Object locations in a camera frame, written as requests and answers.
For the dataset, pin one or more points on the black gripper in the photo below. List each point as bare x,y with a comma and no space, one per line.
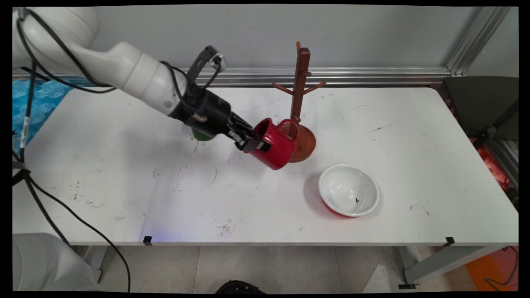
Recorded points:
207,111

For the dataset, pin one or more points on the red mug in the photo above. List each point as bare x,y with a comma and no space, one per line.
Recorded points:
275,145

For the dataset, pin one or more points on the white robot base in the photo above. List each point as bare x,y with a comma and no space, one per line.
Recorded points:
41,265

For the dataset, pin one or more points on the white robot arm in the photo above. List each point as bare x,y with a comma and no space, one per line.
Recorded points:
124,66

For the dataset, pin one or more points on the green cup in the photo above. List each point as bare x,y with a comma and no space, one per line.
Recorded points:
202,135

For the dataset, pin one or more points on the brown wooden mug tree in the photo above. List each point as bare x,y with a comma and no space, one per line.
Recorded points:
301,74

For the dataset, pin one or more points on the white bowl with red outside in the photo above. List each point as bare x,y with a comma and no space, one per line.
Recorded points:
348,188

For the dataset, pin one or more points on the black tape strip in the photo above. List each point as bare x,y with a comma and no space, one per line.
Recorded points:
450,241
147,239

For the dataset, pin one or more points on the black round floor object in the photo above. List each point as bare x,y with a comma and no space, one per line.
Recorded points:
238,287

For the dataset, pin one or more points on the blue bubble wrap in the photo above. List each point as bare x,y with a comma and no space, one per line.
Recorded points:
41,103

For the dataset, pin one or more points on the dark grey panel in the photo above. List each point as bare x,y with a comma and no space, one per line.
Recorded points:
476,99

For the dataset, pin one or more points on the grey table leg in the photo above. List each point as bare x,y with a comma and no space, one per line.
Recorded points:
439,265

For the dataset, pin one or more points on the black stand pole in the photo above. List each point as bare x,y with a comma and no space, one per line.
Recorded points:
492,130

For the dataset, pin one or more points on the orange plastic bag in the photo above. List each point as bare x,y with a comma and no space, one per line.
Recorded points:
492,165

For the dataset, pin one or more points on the orange floor mat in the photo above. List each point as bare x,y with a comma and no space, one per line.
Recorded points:
497,269

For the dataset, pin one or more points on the wrist camera with black bracket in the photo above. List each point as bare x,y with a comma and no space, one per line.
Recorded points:
213,56

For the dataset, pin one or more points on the long horizontal aluminium rail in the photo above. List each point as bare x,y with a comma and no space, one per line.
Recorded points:
352,76

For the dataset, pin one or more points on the upright aluminium rail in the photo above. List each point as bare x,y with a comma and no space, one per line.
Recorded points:
476,41

